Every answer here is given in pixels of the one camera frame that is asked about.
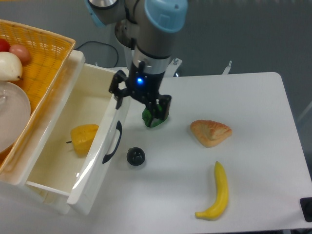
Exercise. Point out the yellow woven basket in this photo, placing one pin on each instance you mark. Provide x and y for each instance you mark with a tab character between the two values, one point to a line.
49	52

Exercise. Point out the white table bracket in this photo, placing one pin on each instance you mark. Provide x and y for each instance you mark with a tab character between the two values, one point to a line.
227	68

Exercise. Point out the black drawer handle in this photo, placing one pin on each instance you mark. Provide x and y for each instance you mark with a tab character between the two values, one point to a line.
115	143

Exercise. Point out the black object at edge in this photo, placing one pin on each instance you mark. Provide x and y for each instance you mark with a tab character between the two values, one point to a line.
306	206

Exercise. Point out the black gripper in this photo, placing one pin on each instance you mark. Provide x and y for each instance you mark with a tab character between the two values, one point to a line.
143	87

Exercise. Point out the black round object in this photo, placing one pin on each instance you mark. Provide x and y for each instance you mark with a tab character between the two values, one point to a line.
135	156

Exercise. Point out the yellow bell pepper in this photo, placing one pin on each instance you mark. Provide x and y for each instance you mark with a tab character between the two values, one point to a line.
82	138

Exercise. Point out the white drawer cabinet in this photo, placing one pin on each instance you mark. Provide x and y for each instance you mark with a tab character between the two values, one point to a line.
42	166

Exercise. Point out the white plate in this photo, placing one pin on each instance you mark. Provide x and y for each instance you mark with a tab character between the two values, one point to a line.
15	113

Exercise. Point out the yellow banana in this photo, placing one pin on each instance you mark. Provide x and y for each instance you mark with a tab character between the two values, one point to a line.
222	195

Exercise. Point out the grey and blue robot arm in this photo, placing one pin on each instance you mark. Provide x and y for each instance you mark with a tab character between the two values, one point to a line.
150	28

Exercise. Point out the open white drawer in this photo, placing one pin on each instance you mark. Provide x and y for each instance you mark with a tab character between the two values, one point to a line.
99	107

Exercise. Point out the red tomato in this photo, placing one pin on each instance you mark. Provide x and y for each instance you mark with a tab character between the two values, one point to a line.
4	45

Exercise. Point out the triangular bread pastry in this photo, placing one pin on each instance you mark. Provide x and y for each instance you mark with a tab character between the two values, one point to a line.
210	133

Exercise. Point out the green bell pepper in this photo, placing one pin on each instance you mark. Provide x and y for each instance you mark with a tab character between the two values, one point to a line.
156	116

